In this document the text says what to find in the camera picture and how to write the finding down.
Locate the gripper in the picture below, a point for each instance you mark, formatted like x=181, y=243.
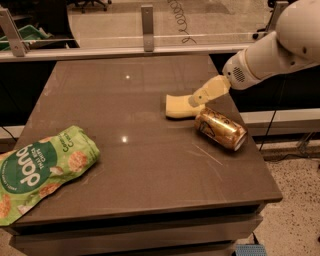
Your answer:
x=235, y=75

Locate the yellow sponge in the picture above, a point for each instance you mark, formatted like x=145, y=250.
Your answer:
x=178, y=107

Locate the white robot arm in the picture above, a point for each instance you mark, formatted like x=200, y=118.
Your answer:
x=292, y=46

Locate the orange soda can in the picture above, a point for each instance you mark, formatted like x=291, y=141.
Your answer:
x=220, y=128

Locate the office chair base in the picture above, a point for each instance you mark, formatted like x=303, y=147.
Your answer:
x=83, y=4

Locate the blue perforated box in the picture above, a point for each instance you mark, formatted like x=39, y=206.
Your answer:
x=250, y=250

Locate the green plastic bin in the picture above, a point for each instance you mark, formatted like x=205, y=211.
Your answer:
x=28, y=33

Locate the green chip bag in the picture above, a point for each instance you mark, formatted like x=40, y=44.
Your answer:
x=31, y=173

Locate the middle metal bracket post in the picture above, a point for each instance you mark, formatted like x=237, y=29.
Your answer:
x=147, y=27

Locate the metal bracket post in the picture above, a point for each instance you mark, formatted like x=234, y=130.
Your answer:
x=147, y=27
x=18, y=48
x=277, y=7

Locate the right metal bracket post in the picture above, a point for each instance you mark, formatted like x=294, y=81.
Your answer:
x=277, y=7

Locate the left metal bracket post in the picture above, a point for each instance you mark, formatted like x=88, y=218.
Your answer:
x=18, y=48

